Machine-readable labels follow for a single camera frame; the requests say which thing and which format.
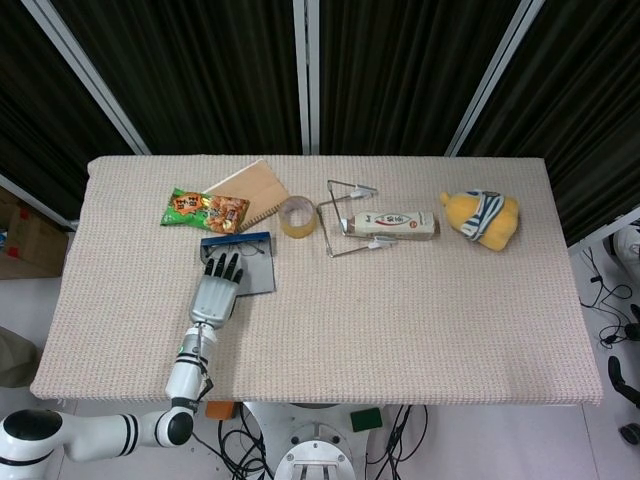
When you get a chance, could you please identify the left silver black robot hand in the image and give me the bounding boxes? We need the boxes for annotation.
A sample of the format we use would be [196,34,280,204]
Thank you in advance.
[187,252,246,330]

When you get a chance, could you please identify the grey pouch with blue edge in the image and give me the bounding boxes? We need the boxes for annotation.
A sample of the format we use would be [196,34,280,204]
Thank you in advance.
[199,230,278,297]

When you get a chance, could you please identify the thin wire eyeglasses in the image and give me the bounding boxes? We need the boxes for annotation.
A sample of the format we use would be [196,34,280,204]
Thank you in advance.
[215,241,267,259]

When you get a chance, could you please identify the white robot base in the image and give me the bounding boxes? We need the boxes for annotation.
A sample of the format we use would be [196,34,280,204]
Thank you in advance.
[242,402,401,480]

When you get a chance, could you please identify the green orange snack bag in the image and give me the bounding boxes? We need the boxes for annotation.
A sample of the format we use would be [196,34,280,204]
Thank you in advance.
[159,187,251,235]

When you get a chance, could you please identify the brown spiral notebook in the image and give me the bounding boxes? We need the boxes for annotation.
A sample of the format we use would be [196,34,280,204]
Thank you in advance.
[201,158,290,234]

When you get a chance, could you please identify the clear tape roll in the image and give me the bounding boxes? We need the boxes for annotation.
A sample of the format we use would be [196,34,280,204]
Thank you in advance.
[278,195,317,240]

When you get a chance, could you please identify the beige woven table cloth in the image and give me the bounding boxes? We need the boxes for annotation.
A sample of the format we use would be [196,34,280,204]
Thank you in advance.
[29,154,604,407]

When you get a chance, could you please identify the white brown toothpaste box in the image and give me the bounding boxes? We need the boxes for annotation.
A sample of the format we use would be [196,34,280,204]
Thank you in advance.
[342,211,442,242]

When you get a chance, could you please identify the cardboard box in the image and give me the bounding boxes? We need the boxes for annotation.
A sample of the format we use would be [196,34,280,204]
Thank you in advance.
[0,187,70,280]

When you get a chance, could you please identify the black curtain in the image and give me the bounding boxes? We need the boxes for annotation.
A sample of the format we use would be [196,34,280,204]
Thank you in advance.
[49,0,303,156]
[318,0,521,157]
[462,0,640,246]

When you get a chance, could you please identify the yellow plush toy striped cloth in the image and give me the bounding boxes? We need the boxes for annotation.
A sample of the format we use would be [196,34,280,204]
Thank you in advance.
[439,187,521,251]

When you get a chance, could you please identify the black office chair base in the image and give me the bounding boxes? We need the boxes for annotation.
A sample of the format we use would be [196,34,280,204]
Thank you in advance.
[607,355,640,446]

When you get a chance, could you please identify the metal wire clip hanger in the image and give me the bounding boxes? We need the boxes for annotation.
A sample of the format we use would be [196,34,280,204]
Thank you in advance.
[315,179,400,259]

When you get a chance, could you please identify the grey metal frame post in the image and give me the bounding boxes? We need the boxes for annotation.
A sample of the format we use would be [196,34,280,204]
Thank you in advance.
[292,0,321,155]
[19,0,152,155]
[444,0,546,157]

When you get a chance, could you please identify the black floor cable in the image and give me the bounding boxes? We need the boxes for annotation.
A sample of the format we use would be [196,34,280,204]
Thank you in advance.
[579,247,640,354]

